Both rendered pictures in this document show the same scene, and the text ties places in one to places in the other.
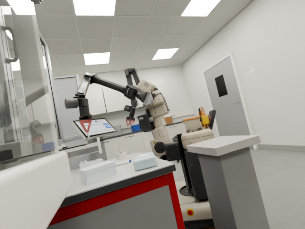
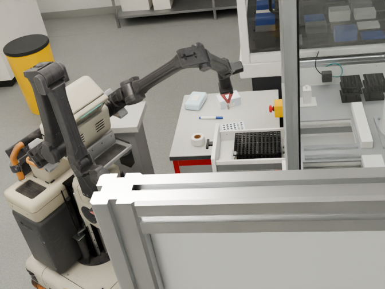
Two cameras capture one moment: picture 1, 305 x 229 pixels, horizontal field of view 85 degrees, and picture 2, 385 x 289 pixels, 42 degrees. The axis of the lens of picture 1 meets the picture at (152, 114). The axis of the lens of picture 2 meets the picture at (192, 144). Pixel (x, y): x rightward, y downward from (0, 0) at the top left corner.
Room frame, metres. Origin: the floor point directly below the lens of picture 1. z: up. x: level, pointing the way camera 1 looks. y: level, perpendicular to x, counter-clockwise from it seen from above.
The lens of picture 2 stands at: (3.00, 1.34, 2.33)
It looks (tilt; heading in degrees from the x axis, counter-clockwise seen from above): 36 degrees down; 211
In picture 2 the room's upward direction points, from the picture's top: 10 degrees counter-clockwise
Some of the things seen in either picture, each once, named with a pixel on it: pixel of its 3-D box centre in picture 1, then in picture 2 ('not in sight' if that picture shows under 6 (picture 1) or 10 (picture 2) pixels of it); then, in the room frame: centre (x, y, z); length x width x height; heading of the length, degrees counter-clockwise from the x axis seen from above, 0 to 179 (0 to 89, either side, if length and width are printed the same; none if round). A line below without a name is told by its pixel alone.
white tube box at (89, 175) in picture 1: (98, 171); (228, 99); (0.71, 0.27, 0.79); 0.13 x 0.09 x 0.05; 128
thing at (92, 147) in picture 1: (69, 152); (259, 148); (1.21, 0.64, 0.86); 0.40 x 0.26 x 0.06; 108
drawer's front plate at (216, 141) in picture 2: (99, 144); (216, 148); (1.27, 0.44, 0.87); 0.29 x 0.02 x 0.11; 18
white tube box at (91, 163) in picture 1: (91, 165); (233, 129); (0.98, 0.41, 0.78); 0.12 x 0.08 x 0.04; 119
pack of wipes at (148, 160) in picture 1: (144, 160); (195, 100); (0.75, 0.08, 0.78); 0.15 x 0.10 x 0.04; 5
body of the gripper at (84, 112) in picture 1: (84, 113); (224, 82); (1.01, 0.40, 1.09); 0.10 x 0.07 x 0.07; 28
